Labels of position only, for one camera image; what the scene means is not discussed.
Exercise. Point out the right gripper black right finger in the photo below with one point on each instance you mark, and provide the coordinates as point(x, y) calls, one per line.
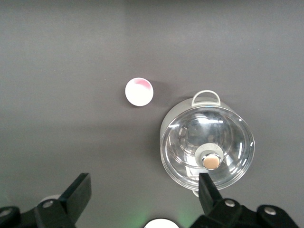
point(209, 197)

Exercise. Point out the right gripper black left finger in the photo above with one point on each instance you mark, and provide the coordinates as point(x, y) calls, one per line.
point(73, 197)

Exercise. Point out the pink cup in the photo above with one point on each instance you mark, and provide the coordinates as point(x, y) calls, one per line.
point(139, 93)

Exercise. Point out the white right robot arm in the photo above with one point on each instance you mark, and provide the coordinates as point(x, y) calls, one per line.
point(161, 224)

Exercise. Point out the glass lid with beige knob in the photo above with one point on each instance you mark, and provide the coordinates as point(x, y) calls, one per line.
point(190, 137)

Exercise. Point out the dark grey table mat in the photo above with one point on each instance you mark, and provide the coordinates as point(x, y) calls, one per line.
point(71, 95)

